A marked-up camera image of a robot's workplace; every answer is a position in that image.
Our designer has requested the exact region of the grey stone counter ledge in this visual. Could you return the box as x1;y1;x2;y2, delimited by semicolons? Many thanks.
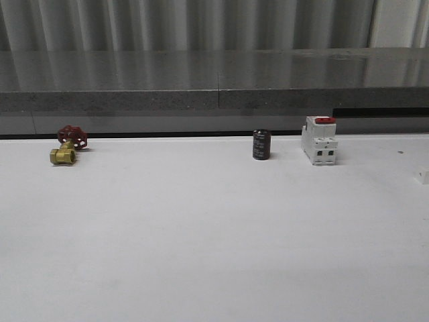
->
1;48;428;136

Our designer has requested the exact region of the black cylindrical capacitor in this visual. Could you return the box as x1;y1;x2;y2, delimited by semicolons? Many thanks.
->
252;129;271;160

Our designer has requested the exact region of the white circuit breaker red switch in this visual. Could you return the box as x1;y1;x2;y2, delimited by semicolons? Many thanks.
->
301;116;338;166

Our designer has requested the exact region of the brass valve red handwheel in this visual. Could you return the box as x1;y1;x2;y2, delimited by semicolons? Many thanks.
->
50;125;88;165

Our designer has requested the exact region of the white half pipe clamp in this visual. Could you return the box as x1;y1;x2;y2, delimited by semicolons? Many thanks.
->
414;166;429;184

